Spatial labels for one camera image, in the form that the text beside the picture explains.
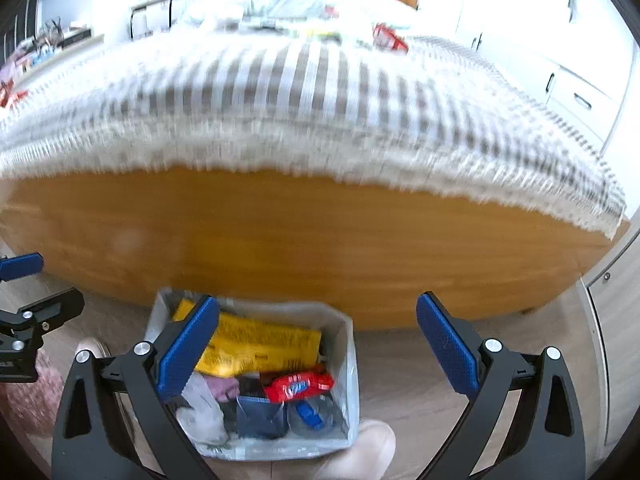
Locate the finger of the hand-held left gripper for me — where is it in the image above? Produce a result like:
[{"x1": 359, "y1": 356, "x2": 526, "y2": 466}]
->
[
  {"x1": 0, "y1": 287, "x2": 86, "y2": 333},
  {"x1": 0, "y1": 253, "x2": 45, "y2": 282}
]

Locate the small red wrapper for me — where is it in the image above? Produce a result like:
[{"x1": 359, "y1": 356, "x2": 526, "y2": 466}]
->
[{"x1": 371, "y1": 22, "x2": 410, "y2": 54}]

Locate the dark blue carton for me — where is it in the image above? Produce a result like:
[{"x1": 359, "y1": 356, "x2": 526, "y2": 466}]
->
[{"x1": 234, "y1": 394, "x2": 290, "y2": 438}]

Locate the wooden bed frame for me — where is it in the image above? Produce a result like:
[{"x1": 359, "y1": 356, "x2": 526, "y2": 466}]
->
[{"x1": 0, "y1": 0, "x2": 632, "y2": 331}]

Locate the white plastic bag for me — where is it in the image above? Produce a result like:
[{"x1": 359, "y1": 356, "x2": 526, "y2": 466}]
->
[{"x1": 172, "y1": 372, "x2": 227, "y2": 457}]

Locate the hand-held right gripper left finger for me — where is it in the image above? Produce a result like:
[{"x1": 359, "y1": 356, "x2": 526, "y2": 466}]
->
[{"x1": 51, "y1": 294, "x2": 222, "y2": 480}]

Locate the yellow snack bag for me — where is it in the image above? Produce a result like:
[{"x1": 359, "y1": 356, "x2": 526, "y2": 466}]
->
[{"x1": 171, "y1": 297, "x2": 323, "y2": 378}]

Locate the light wooden desk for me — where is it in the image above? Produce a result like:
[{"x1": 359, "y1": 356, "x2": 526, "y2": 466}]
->
[{"x1": 0, "y1": 20, "x2": 107, "y2": 111}]

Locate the light blue duvet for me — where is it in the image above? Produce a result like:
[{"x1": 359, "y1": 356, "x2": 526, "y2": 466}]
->
[{"x1": 182, "y1": 0, "x2": 346, "y2": 28}]

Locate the beige wooden door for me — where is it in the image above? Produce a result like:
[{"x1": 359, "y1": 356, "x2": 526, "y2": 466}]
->
[{"x1": 575, "y1": 230, "x2": 640, "y2": 453}]

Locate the purple cloth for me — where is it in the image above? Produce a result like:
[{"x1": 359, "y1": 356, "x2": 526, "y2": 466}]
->
[{"x1": 206, "y1": 376, "x2": 242, "y2": 403}]

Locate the red wrapper with blue logo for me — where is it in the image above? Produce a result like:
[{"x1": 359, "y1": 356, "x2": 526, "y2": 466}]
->
[{"x1": 261, "y1": 366, "x2": 336, "y2": 405}]

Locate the white plastic-lined trash bin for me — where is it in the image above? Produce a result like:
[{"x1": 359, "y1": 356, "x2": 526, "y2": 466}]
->
[{"x1": 144, "y1": 287, "x2": 360, "y2": 461}]

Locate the black metal bedside rack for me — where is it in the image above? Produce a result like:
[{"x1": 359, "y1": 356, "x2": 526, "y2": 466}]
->
[{"x1": 129, "y1": 0, "x2": 185, "y2": 40}]

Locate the white wardrobe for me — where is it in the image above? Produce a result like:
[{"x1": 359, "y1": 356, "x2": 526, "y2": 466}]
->
[{"x1": 417, "y1": 0, "x2": 638, "y2": 153}]

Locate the brown checkered bed cover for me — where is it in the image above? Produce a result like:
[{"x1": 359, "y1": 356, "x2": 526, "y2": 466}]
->
[{"x1": 0, "y1": 30, "x2": 628, "y2": 241}]

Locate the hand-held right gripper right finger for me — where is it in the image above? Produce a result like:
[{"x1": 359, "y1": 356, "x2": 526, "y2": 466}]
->
[{"x1": 414, "y1": 290, "x2": 587, "y2": 480}]

